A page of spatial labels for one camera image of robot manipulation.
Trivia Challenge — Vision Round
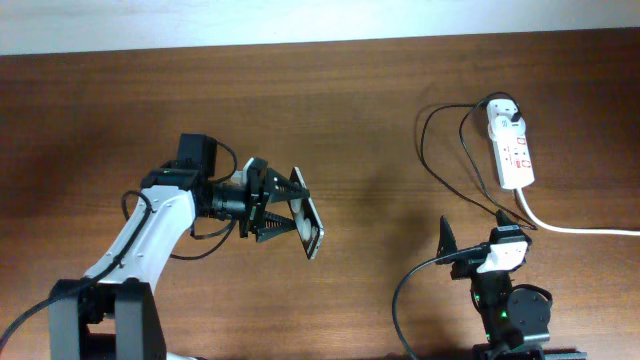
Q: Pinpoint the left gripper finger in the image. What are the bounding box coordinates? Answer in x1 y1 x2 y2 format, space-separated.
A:
263 167 310 203
255 211 297 243

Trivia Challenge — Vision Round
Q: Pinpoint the black Galaxy flip phone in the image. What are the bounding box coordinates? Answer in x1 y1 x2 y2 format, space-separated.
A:
288 167 325 260

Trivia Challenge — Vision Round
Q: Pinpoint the black USB charging cable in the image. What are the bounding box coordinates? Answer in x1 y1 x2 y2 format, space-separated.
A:
419 91 539 232

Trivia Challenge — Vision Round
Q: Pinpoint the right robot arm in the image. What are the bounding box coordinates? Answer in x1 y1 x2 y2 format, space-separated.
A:
436 212 553 359

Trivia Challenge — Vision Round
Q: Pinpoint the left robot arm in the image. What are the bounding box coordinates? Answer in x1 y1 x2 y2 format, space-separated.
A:
49 134 324 359

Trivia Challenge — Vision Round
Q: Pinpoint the white charger adapter plug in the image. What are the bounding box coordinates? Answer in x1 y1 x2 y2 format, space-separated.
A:
488 113 526 141

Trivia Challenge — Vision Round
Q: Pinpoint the white power strip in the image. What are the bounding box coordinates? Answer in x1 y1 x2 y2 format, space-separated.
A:
487 99 535 190

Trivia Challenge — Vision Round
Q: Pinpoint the white power strip cord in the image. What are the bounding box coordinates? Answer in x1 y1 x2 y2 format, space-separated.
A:
513 187 640 237

